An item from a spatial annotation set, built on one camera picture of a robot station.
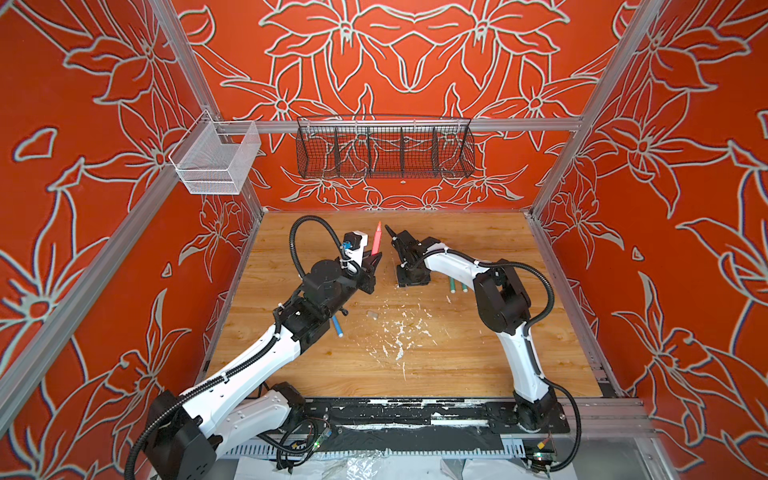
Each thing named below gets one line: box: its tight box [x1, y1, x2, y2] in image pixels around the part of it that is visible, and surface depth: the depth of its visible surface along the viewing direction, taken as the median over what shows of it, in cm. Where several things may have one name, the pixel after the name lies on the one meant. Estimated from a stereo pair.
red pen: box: [372, 221, 382, 256], surface depth 70 cm
